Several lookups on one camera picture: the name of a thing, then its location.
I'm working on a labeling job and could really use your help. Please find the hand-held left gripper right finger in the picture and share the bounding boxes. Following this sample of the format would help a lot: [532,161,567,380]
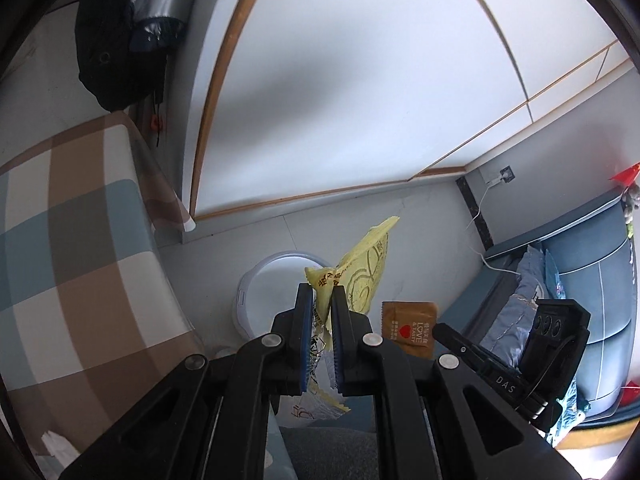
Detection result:
[330,285,591,480]

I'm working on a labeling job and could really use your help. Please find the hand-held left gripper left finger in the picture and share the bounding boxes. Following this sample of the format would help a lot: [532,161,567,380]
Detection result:
[57,282,316,480]

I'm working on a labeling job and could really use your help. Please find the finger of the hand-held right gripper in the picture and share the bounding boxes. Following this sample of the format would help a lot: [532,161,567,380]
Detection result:
[433,322,529,407]

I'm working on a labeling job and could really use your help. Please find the white round trash bin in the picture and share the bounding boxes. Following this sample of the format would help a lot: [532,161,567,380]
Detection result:
[234,251,332,342]

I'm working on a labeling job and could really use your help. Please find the brown square packet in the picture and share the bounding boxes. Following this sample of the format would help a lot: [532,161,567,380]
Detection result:
[381,301,439,360]

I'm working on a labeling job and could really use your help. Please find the yellow printed snack wrapper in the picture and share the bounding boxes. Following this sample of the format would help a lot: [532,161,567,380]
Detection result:
[295,216,401,422]

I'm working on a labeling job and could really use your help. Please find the blue sofa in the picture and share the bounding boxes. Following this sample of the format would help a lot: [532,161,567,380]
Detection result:
[434,191,640,442]

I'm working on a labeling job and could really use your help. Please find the person's grey trousers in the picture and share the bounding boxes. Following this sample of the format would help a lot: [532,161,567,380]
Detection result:
[279,419,382,480]

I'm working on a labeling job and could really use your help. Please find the red paper toy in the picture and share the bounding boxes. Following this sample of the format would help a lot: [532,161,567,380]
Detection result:
[607,163,640,189]

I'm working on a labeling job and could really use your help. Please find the table with checkered cloth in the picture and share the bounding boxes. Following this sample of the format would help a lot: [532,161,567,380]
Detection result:
[0,111,212,466]

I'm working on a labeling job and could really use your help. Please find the white wardrobe with wooden trim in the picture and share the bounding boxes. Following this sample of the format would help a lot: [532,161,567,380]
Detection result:
[181,0,627,247]

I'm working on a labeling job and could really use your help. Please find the white tissue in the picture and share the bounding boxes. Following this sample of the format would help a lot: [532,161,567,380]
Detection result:
[34,429,82,467]

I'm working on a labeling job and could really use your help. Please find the black backpack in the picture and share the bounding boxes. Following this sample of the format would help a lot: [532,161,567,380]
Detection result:
[75,0,172,112]

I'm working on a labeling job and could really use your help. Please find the silver and blue umbrella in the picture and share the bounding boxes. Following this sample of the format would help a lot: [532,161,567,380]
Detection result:
[129,0,194,54]

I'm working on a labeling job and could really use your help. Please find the white charging cable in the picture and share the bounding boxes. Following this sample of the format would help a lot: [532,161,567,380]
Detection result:
[465,175,522,277]

